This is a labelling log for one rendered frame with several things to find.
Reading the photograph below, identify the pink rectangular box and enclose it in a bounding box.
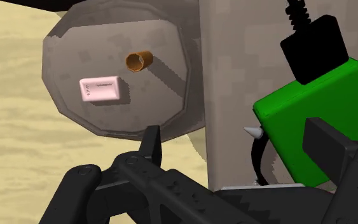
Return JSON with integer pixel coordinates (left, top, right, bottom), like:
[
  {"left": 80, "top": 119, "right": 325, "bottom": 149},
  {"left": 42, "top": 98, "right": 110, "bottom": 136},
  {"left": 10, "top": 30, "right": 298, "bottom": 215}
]
[{"left": 79, "top": 76, "right": 122, "bottom": 102}]

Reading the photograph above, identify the round grey table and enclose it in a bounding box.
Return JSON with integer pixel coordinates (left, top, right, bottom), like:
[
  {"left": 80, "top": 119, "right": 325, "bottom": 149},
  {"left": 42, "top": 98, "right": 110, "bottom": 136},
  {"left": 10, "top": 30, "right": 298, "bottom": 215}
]
[{"left": 41, "top": 3, "right": 206, "bottom": 143}]

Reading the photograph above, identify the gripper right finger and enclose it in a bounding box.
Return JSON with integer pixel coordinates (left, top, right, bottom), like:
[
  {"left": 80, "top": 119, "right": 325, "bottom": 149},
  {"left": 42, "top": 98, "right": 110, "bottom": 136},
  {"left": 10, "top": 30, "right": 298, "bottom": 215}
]
[{"left": 301, "top": 117, "right": 358, "bottom": 224}]

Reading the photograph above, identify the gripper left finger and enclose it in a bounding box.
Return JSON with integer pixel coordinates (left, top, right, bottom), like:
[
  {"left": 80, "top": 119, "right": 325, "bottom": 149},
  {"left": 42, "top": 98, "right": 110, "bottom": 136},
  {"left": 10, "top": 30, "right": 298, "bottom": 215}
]
[{"left": 38, "top": 125, "right": 261, "bottom": 224}]

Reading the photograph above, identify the brown cylindrical cup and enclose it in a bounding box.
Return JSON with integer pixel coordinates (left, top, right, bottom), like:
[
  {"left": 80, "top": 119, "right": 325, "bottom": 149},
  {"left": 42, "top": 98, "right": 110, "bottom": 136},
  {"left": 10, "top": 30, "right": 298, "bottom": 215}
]
[{"left": 125, "top": 50, "right": 155, "bottom": 73}]

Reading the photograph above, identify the green and black box device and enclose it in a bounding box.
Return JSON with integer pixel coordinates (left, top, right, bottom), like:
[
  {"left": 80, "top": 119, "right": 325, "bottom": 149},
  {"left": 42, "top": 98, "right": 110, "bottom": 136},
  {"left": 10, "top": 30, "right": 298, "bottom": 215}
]
[{"left": 244, "top": 0, "right": 358, "bottom": 188}]

